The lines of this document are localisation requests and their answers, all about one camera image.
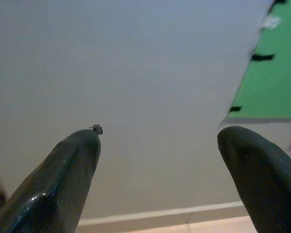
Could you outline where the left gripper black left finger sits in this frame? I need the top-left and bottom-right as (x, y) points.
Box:
(0, 123), (104, 233)

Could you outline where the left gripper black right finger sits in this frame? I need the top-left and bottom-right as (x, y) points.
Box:
(217, 125), (291, 233)

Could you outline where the green board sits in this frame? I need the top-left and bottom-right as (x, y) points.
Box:
(218, 0), (291, 128)

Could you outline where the white tape scrap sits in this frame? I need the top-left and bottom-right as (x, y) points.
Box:
(259, 15), (283, 31)

